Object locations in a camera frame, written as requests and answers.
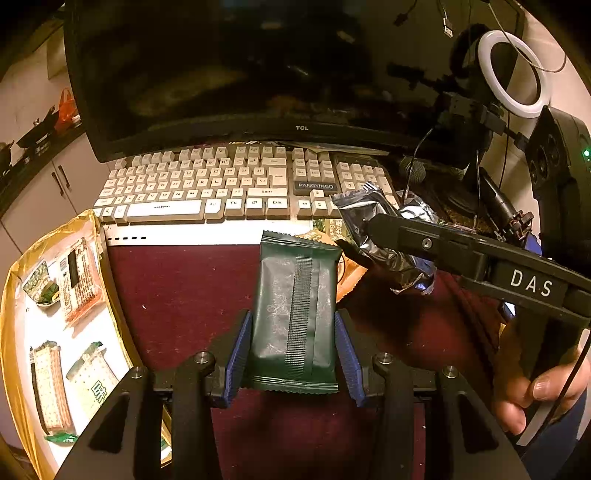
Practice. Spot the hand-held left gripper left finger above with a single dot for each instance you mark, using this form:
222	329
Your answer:
238	364

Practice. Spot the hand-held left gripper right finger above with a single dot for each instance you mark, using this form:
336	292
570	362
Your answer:
351	364

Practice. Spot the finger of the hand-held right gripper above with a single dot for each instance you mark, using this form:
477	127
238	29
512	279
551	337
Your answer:
415	240

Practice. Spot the silver foil snack packet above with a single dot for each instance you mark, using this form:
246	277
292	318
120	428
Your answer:
401	267

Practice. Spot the dark green snack packet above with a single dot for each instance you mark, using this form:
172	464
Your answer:
286	314

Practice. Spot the white stick biscuit packet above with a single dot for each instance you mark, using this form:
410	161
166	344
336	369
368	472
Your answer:
92	383

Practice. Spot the orange stick biscuit packet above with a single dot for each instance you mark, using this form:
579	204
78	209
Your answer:
81	286

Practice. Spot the clear wafer biscuit packet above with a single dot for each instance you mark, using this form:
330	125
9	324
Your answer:
48	392

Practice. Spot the gold rimmed white tray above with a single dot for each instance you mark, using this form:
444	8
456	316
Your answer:
27	332

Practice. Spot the green pea snack packet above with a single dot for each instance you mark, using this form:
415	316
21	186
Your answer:
39	288

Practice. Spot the person's right hand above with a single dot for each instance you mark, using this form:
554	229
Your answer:
512	397

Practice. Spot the mesh head microphone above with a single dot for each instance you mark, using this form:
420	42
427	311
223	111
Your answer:
412	169

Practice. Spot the orange snack packet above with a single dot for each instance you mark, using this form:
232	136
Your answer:
353	277

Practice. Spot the dark red table cloth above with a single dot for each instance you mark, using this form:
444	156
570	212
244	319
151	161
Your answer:
184	300

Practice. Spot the green label snack packet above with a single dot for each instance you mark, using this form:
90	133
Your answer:
328	227

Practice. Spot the black cylindrical device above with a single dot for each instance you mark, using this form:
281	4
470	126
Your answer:
496	194

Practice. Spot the phone holder clamp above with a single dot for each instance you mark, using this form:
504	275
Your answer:
461	108

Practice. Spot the white computer keyboard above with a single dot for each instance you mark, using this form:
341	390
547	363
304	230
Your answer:
207	184

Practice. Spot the black computer monitor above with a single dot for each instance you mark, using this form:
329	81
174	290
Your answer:
231	69

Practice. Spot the white kitchen cabinet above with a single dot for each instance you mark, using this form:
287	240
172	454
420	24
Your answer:
37	207

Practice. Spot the orange plastic bag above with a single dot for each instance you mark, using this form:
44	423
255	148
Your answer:
67	113

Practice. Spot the metal wok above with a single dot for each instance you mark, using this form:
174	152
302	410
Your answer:
37	131

